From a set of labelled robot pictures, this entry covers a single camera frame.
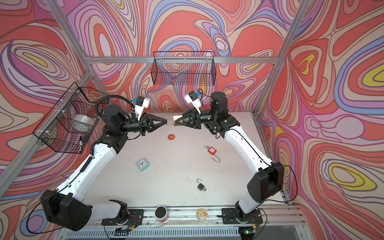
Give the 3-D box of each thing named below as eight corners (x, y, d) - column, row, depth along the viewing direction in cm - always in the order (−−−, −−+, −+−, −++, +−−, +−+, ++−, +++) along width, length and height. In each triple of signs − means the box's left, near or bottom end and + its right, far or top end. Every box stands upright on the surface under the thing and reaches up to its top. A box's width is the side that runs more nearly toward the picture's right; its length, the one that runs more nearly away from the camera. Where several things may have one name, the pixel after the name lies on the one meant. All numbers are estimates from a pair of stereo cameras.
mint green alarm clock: (135, 165, 93) (134, 163, 91) (143, 158, 96) (142, 157, 94) (142, 172, 90) (141, 171, 88) (150, 165, 92) (149, 164, 91)
